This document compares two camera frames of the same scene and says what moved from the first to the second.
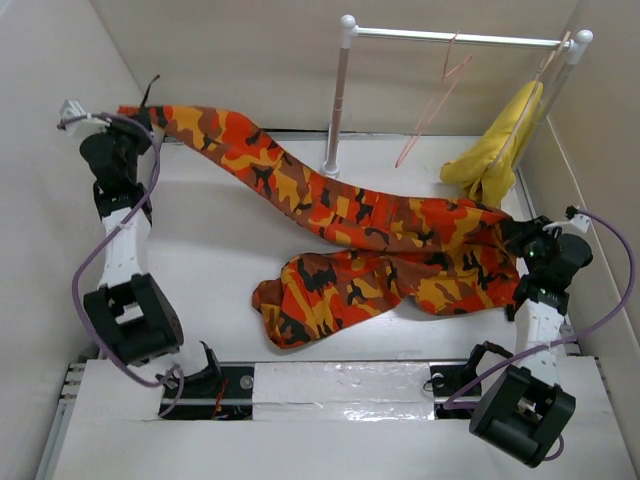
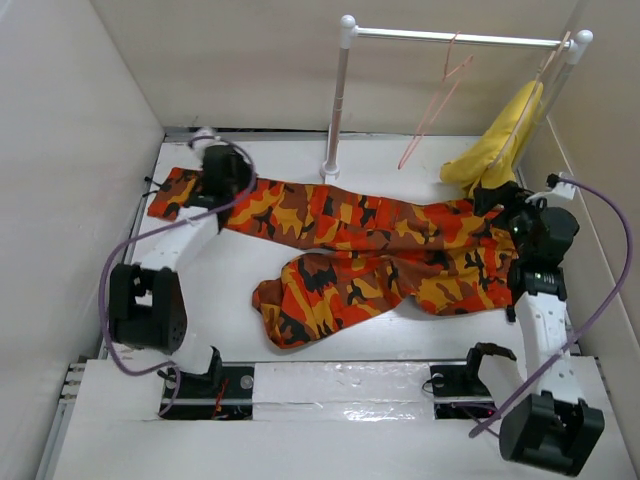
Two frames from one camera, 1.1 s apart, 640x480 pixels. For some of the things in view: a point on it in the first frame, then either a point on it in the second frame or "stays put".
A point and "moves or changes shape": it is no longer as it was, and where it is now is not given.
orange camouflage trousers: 436,257 moves or changes shape
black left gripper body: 132,142 to 240,180
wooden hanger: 539,83 stays put
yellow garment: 486,168 stays put
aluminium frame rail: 68,396 stays put
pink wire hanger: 448,80 stays put
